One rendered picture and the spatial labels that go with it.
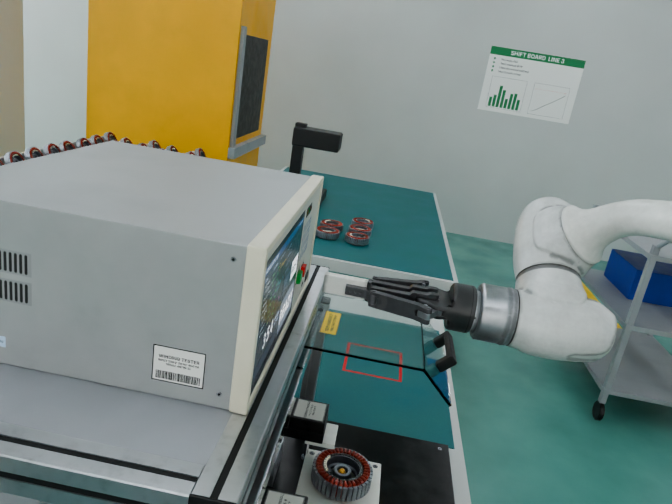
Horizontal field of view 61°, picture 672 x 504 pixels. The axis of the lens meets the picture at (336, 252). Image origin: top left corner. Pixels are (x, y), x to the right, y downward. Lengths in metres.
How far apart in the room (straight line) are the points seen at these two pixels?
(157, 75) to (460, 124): 3.02
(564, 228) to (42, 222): 0.73
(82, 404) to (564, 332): 0.65
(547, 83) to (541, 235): 5.18
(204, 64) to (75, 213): 3.71
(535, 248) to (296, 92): 5.22
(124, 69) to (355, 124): 2.46
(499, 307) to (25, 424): 0.63
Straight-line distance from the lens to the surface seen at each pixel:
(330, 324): 1.04
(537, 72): 6.09
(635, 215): 0.93
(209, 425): 0.67
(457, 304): 0.87
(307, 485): 1.12
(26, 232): 0.70
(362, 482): 1.09
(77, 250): 0.68
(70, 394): 0.72
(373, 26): 5.98
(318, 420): 1.03
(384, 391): 1.48
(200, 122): 4.37
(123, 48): 4.57
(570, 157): 6.24
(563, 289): 0.92
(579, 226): 0.96
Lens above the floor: 1.51
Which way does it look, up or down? 18 degrees down
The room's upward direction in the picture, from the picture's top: 9 degrees clockwise
